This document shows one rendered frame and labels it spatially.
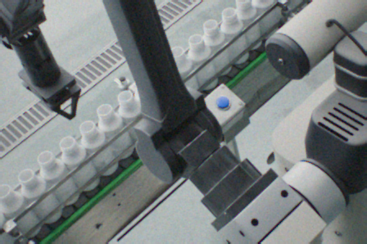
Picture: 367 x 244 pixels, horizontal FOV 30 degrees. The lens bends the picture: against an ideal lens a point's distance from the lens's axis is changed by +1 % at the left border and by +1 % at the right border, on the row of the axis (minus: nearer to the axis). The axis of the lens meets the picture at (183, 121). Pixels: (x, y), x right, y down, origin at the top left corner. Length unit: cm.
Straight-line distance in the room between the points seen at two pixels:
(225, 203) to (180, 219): 190
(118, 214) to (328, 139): 95
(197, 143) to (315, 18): 23
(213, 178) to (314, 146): 15
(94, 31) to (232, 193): 286
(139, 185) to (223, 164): 88
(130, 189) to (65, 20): 219
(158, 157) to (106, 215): 85
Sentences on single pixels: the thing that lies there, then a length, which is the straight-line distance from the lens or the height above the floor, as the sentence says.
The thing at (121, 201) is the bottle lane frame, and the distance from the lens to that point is 178.
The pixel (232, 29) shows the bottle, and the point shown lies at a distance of 180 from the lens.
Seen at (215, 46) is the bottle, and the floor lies 112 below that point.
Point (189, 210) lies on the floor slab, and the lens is 283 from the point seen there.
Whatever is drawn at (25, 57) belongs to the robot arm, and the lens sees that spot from 122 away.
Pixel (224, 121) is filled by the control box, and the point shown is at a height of 110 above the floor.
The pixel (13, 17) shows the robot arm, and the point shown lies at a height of 168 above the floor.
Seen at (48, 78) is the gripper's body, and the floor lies 151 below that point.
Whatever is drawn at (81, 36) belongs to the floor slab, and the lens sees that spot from 372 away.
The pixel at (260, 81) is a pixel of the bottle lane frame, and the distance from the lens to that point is 194.
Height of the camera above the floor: 233
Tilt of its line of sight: 48 degrees down
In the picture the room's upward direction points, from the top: 18 degrees counter-clockwise
